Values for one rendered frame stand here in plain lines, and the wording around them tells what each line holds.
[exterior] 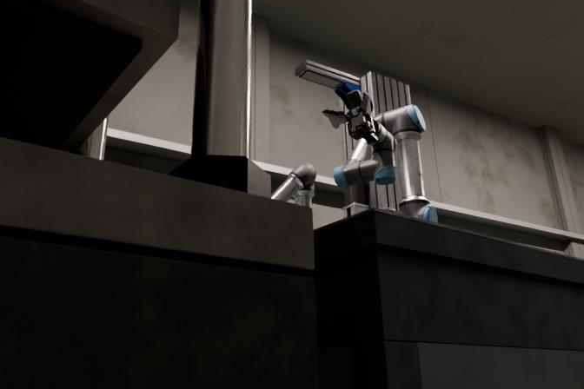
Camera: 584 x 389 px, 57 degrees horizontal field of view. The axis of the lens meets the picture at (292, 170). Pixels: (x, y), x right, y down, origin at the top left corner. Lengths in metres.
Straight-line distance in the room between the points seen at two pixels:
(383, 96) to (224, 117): 2.09
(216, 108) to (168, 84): 4.14
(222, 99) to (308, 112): 4.77
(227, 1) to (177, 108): 4.01
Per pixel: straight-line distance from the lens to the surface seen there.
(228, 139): 0.52
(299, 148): 5.06
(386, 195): 2.36
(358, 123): 1.73
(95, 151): 0.93
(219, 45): 0.58
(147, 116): 4.47
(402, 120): 2.16
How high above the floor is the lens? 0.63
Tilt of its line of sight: 23 degrees up
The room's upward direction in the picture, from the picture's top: 1 degrees counter-clockwise
